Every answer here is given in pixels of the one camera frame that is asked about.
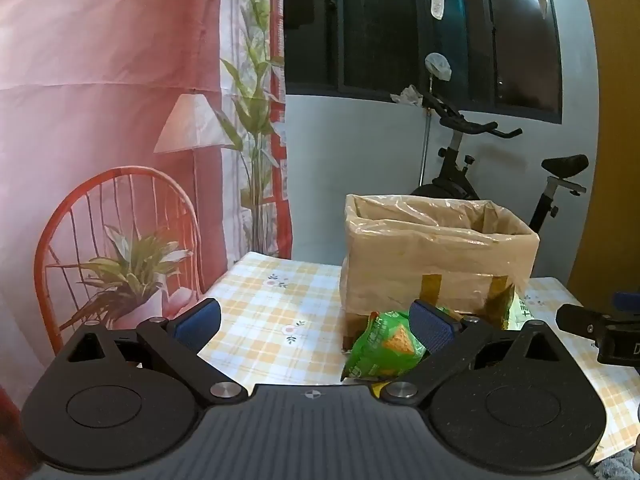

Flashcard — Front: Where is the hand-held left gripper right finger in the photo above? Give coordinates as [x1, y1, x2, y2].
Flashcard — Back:
[382, 299, 568, 408]

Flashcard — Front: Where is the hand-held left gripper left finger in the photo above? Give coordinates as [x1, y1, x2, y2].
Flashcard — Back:
[52, 298, 248, 409]

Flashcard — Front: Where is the brown cardboard box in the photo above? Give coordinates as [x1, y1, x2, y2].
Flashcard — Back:
[340, 192, 542, 356]

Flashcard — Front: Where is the light green snack packet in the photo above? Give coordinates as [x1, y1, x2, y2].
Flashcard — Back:
[500, 287, 536, 332]

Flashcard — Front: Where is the yellow checked tablecloth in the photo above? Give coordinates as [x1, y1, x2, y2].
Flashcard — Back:
[127, 251, 640, 466]

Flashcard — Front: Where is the blue fuzzy cloth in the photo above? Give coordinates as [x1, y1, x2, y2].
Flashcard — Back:
[595, 455, 640, 480]

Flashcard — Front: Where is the black exercise bike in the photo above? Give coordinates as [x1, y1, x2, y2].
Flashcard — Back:
[410, 91, 590, 235]

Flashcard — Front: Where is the metal pole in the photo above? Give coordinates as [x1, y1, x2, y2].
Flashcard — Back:
[419, 77, 434, 188]

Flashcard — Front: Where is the white crumpled plastic bag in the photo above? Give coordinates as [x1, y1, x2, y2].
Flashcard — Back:
[390, 85, 426, 107]

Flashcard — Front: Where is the clear plastic bag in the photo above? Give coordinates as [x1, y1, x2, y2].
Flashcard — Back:
[425, 52, 452, 82]

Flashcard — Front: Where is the pink printed backdrop cloth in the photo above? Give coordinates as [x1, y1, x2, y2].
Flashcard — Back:
[0, 0, 293, 401]

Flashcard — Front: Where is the dark window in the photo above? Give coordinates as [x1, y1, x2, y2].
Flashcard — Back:
[283, 0, 563, 125]

